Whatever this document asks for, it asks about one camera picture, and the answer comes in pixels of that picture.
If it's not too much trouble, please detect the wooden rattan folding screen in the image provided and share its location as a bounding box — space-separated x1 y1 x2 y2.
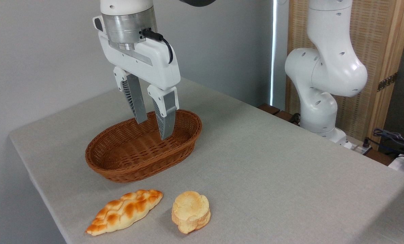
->
286 0 404 149

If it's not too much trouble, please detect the metal screen hinge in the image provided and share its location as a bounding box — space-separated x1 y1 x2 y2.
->
377 72 398 92

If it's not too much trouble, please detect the white box with grey object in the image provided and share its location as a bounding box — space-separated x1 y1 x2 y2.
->
388 153 404 181

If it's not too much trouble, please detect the dark cable bundle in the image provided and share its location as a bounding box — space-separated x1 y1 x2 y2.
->
372 128 404 158

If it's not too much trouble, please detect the round flower-shaped bread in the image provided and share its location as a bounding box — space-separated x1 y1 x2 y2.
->
171 191 211 235

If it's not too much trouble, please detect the brown oval wicker basket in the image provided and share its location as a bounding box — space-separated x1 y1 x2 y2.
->
85 109 203 184

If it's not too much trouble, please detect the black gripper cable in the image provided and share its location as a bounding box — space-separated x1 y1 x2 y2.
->
142 28 174 64

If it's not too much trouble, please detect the grey tablecloth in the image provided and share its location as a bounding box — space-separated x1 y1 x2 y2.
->
9 77 404 244

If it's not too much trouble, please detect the long braided bread loaf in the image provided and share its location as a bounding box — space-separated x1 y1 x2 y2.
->
85 189 163 236

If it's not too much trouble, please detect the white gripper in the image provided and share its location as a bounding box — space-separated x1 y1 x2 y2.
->
93 15 181 141

